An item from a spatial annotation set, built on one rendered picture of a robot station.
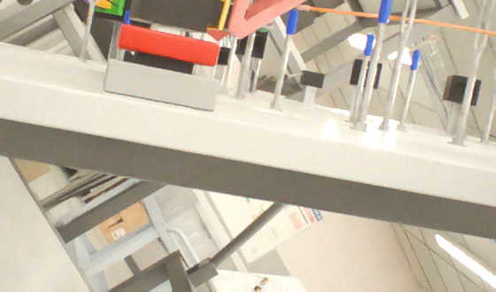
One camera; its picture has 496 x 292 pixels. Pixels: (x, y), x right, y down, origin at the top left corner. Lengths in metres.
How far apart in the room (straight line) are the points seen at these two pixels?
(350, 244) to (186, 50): 9.55
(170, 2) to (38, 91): 0.26
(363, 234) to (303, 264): 0.93
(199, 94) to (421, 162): 0.11
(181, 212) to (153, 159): 4.20
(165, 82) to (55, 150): 0.13
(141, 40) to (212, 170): 0.14
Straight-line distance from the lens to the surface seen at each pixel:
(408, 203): 0.51
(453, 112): 1.12
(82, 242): 5.57
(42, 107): 0.31
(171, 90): 0.34
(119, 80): 0.34
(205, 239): 4.75
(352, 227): 9.78
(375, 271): 10.22
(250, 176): 0.47
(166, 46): 0.35
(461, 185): 0.36
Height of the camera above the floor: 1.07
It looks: 6 degrees up
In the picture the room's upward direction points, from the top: 60 degrees clockwise
